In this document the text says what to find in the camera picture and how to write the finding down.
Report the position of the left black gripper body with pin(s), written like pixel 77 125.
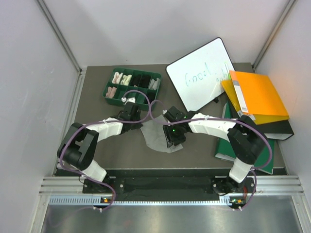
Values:
pixel 135 125

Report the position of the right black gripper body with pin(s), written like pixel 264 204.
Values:
pixel 174 135

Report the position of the grey underwear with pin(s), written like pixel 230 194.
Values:
pixel 155 138

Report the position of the black underwear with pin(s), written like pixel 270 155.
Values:
pixel 140 81
pixel 151 95

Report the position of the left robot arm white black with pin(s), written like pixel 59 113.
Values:
pixel 79 144

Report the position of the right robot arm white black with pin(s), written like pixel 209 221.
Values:
pixel 244 136

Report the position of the black rolled underwear in tray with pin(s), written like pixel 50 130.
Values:
pixel 140 81

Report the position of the pink rolled socks bottom-left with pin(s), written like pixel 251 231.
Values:
pixel 111 92

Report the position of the green compartment tray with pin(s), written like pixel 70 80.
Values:
pixel 137 92

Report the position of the cream rolled socks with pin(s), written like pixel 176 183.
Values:
pixel 126 80

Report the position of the grey rolled socks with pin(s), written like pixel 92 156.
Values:
pixel 154 84

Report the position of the pink rolled socks top-left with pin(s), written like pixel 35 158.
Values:
pixel 117 77

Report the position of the green binder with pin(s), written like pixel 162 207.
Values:
pixel 225 151

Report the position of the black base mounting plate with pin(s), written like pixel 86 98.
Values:
pixel 206 184

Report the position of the orange binder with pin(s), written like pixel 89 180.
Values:
pixel 254 95

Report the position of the black binder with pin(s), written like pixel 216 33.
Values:
pixel 280 130

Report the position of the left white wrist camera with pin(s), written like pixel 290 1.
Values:
pixel 126 100

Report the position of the white whiteboard black frame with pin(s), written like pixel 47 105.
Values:
pixel 197 76

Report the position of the white slotted cable duct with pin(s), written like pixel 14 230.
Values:
pixel 100 201

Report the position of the aluminium frame rail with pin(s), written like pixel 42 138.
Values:
pixel 59 35

